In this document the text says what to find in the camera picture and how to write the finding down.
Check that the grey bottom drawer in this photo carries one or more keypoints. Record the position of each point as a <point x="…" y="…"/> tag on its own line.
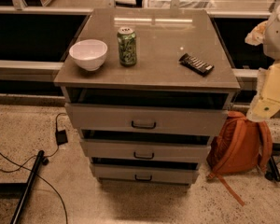
<point x="144" y="174"/>

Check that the orange backpack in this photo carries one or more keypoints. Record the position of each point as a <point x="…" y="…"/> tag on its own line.
<point x="240" y="146"/>

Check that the white bowl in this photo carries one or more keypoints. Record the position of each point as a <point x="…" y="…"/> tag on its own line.
<point x="89" y="54"/>

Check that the black snack bar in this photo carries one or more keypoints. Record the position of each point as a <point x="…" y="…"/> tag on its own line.
<point x="196" y="65"/>

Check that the black power adapter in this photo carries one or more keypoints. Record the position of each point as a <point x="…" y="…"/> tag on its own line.
<point x="61" y="137"/>

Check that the black pole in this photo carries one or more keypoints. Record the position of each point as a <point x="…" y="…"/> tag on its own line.
<point x="27" y="188"/>

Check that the grey drawer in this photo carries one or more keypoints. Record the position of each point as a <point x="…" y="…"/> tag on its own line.
<point x="143" y="151"/>
<point x="144" y="174"/>
<point x="139" y="119"/>

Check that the grey middle drawer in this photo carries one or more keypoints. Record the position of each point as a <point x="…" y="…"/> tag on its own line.
<point x="143" y="151"/>

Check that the black object by backpack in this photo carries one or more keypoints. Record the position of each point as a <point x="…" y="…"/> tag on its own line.
<point x="272" y="172"/>

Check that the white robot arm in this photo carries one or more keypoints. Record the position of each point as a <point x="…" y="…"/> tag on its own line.
<point x="266" y="102"/>

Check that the grey top drawer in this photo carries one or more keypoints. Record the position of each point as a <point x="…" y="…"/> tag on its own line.
<point x="139" y="119"/>

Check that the green soda can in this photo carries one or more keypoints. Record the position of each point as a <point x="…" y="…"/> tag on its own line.
<point x="127" y="46"/>

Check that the grey drawer cabinet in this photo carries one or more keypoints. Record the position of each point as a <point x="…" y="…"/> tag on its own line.
<point x="158" y="79"/>

